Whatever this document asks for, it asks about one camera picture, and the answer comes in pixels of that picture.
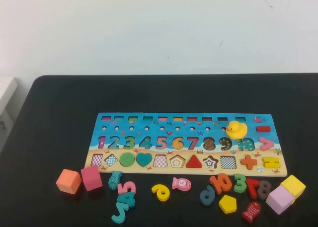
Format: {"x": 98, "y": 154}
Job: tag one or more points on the pink number five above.
{"x": 121, "y": 189}

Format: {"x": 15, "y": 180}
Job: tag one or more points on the dark blue number nine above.
{"x": 210, "y": 201}

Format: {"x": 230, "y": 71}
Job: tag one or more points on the yellow pentagon piece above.
{"x": 227, "y": 204}

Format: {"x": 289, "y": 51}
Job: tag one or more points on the yellow number six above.
{"x": 156, "y": 188}

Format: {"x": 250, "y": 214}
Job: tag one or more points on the red triangle piece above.
{"x": 194, "y": 163}

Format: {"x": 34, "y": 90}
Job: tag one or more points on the orange foam cube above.
{"x": 68, "y": 182}

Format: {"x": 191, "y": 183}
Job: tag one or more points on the red minus sign piece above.
{"x": 262, "y": 128}

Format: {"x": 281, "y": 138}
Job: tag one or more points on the pink wooden fish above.
{"x": 181, "y": 183}

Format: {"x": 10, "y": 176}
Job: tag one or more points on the green circle piece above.
{"x": 127, "y": 159}

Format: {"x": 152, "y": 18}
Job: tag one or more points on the orange number ten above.
{"x": 215, "y": 183}

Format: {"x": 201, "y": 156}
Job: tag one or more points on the yellow equals sign piece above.
{"x": 271, "y": 160}

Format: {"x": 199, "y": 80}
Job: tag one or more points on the yellow rubber duck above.
{"x": 237, "y": 131}

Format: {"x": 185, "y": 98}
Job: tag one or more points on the orange plus sign piece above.
{"x": 248, "y": 161}

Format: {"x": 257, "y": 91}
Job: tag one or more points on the teal number one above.
{"x": 121, "y": 213}

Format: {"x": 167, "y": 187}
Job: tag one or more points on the green number three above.
{"x": 243, "y": 183}

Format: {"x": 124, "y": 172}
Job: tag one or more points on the teal heart piece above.
{"x": 143, "y": 158}

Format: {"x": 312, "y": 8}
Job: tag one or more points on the crimson foam cube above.
{"x": 91, "y": 178}

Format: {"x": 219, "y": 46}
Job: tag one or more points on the light pink foam cube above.
{"x": 279, "y": 199}

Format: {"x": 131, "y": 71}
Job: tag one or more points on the yellow foam cube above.
{"x": 293, "y": 184}

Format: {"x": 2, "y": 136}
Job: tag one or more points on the red number seven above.
{"x": 253, "y": 189}

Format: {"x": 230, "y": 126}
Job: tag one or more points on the teal number four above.
{"x": 129, "y": 199}

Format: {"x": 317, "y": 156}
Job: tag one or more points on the pink greater-than sign piece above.
{"x": 270, "y": 144}

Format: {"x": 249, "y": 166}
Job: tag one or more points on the teal wooden fish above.
{"x": 114, "y": 180}

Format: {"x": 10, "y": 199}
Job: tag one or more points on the red wooden fish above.
{"x": 251, "y": 212}

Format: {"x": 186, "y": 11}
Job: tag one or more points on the brown number eight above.
{"x": 264, "y": 190}

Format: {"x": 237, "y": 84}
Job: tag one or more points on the blue wooden puzzle board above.
{"x": 174, "y": 133}

